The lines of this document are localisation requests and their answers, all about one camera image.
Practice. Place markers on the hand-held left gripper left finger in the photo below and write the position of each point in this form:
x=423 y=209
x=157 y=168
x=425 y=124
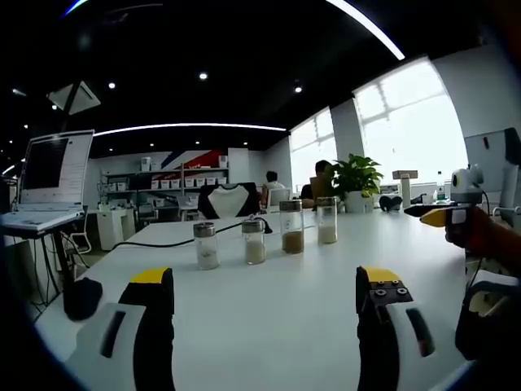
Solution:
x=122 y=338

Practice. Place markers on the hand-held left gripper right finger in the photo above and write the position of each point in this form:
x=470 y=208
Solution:
x=382 y=342

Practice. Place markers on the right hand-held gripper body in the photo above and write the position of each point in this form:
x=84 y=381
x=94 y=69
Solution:
x=464 y=183

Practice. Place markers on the tall seasoning bottle white powder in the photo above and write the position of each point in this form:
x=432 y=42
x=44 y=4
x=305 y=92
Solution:
x=327 y=232

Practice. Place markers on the short seasoning bottle white powder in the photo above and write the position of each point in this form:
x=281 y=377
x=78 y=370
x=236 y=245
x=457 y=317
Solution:
x=206 y=252

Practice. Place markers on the tall seasoning bottle brown powder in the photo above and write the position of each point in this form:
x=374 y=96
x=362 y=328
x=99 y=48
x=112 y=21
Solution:
x=292 y=240

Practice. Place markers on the short seasoning bottle white grains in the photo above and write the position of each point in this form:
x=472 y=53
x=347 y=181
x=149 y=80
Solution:
x=255 y=248

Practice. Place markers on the person's right hand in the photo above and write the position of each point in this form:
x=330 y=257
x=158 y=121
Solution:
x=492 y=240

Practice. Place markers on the white cylinder with cardboard box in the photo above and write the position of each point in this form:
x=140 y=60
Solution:
x=405 y=189

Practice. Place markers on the black headphones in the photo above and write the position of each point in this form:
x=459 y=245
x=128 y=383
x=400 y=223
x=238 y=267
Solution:
x=390 y=203

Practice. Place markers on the green potted plant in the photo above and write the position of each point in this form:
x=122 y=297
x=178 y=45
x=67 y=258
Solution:
x=358 y=175

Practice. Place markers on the white mesh office chair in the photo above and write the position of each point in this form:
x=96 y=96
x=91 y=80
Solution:
x=79 y=242

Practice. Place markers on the laptop stand desk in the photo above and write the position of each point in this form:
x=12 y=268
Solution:
x=49 y=252

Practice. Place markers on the shelf with white boxes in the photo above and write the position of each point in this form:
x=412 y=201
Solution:
x=175 y=179

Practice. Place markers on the black and white office chair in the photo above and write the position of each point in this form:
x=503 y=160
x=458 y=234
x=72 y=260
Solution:
x=228 y=201

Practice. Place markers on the open white laptop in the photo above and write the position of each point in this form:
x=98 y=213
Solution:
x=53 y=171

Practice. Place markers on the ceiling air conditioner unit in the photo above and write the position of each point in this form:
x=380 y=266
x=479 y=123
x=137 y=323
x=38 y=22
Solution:
x=77 y=97

